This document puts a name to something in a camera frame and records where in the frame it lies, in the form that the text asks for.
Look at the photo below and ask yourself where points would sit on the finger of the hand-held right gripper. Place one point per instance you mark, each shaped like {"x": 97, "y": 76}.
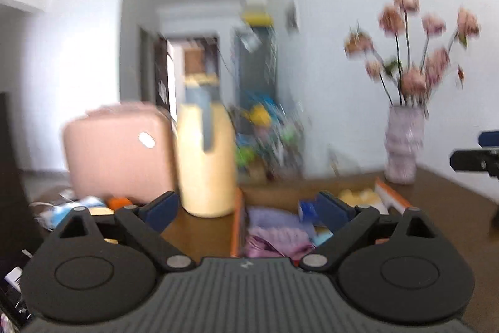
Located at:
{"x": 473, "y": 159}
{"x": 490, "y": 140}

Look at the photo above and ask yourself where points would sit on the large purple satin bonnet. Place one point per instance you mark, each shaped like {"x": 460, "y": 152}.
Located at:
{"x": 276, "y": 243}

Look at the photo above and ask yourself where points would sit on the dark furniture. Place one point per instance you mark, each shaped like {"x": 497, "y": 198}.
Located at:
{"x": 15, "y": 181}

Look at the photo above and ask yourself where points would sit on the dried pink flowers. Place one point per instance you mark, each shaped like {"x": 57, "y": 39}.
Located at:
{"x": 409, "y": 52}

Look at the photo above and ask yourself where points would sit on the orange ball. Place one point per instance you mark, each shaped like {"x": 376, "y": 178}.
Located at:
{"x": 119, "y": 202}

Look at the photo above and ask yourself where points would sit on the red cardboard box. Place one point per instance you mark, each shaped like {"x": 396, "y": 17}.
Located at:
{"x": 265, "y": 196}

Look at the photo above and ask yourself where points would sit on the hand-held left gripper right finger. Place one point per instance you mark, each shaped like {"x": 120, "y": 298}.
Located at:
{"x": 333, "y": 212}

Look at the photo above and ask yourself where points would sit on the lilac glass vase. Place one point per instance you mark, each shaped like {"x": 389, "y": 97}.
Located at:
{"x": 403, "y": 145}

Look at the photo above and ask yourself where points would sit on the yellow box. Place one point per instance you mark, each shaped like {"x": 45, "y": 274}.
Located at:
{"x": 257, "y": 19}

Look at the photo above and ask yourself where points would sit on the clear plastic packet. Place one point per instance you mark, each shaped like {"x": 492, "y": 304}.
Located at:
{"x": 66, "y": 210}

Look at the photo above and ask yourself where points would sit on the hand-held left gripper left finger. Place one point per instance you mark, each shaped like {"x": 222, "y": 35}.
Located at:
{"x": 161, "y": 210}

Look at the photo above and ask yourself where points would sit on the pale yellow jug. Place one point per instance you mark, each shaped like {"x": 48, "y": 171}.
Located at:
{"x": 204, "y": 161}

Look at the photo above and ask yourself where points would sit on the grey cabinet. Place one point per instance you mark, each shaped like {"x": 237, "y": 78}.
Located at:
{"x": 257, "y": 83}

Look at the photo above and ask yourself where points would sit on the pink ribbed case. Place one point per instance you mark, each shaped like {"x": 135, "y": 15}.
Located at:
{"x": 117, "y": 153}

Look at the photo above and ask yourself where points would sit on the white box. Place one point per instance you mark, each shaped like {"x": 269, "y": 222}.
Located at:
{"x": 255, "y": 0}

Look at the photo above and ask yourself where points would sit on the pile of colourful toys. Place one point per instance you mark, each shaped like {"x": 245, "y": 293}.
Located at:
{"x": 269, "y": 138}

